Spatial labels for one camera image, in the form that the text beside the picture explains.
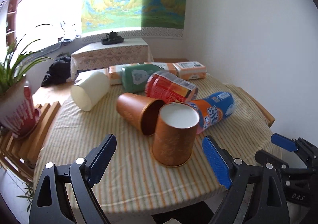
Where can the orange paper cup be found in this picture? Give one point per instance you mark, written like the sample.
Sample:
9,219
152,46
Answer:
140,111
175,134

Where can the wooden slatted plant stand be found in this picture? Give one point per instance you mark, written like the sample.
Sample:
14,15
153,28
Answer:
20,156

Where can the white wall shelf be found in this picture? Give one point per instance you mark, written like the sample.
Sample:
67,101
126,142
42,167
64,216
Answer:
11,21

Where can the green thermos bottle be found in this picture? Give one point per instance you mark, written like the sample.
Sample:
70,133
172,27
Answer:
134,78

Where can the tissue pack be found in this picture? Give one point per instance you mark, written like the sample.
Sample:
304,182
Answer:
169,67
114,73
190,70
90,73

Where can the tissue pack rightmost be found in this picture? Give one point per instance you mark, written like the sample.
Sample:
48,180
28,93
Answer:
190,70

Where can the lace covered low table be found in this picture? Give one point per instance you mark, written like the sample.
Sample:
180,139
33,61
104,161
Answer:
98,56

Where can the orange blue soda bottle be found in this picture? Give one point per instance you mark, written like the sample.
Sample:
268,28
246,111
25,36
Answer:
213,109

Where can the black teapot tray set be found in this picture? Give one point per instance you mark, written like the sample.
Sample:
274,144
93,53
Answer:
112,38

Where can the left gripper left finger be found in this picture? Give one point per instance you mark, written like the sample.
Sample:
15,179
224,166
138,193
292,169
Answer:
50,201

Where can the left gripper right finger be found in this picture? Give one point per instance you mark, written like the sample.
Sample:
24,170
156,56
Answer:
267,204

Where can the red instant noodle cup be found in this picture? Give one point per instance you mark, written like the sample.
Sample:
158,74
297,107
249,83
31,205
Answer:
170,88

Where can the black bag on floor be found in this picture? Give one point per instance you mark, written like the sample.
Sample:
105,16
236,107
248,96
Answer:
58,73

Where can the red white flower pot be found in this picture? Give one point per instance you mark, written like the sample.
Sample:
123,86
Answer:
18,113

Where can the striped table cloth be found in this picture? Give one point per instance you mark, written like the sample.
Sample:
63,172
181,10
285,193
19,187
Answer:
134,182

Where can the cream white cup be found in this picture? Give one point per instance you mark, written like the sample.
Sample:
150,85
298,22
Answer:
89,91

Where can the green spider plant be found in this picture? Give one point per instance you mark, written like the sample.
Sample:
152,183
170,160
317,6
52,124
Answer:
17,62

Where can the tissue pack leftmost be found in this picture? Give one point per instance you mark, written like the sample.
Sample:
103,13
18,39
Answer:
90,73

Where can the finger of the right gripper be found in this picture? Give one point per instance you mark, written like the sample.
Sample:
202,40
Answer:
263,157
290,145

